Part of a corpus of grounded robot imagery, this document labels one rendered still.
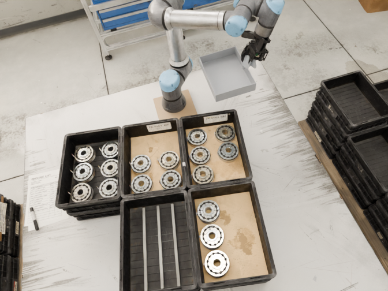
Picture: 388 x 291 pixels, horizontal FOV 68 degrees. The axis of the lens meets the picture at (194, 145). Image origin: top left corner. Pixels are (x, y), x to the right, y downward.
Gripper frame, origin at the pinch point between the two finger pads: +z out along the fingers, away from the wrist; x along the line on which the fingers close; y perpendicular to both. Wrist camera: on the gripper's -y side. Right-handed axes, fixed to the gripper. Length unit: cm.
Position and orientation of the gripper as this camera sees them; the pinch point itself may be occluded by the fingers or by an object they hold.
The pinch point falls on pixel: (245, 66)
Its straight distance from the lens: 149.2
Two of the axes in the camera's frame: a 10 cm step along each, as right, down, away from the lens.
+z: -1.9, 5.8, 7.9
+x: 9.2, -1.7, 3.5
